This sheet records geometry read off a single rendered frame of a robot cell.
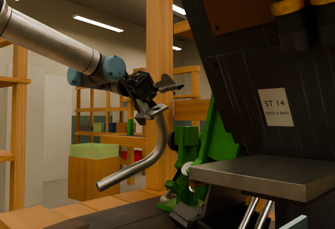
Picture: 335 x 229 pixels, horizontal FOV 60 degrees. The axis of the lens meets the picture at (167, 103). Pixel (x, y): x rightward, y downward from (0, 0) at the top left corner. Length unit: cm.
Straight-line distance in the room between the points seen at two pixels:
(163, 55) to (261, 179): 102
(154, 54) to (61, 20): 785
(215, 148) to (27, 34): 51
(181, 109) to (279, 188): 98
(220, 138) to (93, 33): 915
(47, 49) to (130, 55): 985
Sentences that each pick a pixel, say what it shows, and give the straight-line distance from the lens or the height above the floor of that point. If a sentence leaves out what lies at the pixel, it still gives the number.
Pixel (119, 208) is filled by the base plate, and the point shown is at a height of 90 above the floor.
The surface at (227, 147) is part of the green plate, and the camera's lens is 61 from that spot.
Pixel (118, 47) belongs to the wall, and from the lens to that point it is 1027.
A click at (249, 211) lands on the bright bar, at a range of 53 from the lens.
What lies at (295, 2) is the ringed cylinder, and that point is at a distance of 40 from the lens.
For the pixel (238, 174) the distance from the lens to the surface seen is 38.
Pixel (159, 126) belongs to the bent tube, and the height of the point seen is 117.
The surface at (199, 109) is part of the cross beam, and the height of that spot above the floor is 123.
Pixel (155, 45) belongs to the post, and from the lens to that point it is 133.
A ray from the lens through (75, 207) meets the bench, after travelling 114.
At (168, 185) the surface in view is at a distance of 95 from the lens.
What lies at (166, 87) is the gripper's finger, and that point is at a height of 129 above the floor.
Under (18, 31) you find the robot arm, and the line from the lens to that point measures 78.
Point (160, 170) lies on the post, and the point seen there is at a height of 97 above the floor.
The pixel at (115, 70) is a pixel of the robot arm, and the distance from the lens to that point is 85.
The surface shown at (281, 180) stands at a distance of 35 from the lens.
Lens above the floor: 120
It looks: 3 degrees up
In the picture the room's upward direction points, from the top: straight up
